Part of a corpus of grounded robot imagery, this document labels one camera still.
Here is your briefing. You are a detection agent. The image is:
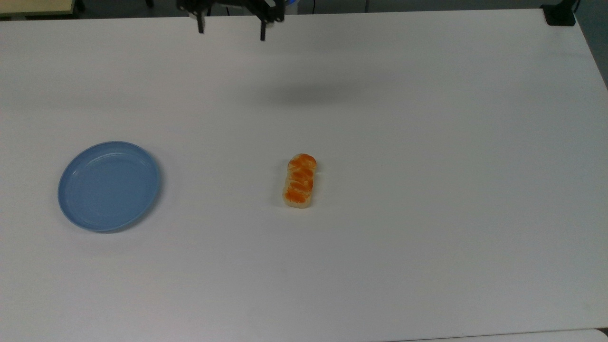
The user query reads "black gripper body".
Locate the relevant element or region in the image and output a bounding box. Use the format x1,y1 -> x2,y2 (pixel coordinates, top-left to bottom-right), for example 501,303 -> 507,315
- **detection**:
177,0 -> 286,24

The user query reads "orange glazed bread loaf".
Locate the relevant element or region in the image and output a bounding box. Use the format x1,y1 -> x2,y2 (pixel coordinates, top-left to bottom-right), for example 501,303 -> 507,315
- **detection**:
283,153 -> 318,209

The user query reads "light wooden desk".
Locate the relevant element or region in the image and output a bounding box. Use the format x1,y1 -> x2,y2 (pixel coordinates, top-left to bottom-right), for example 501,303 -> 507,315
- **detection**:
0,0 -> 77,18

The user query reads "blue round plate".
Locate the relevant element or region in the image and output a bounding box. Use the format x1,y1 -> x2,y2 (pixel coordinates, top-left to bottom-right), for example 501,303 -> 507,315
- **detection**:
57,141 -> 161,233

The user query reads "black table clamp base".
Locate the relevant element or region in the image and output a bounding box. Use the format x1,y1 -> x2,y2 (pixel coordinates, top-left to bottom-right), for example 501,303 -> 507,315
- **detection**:
541,0 -> 579,27

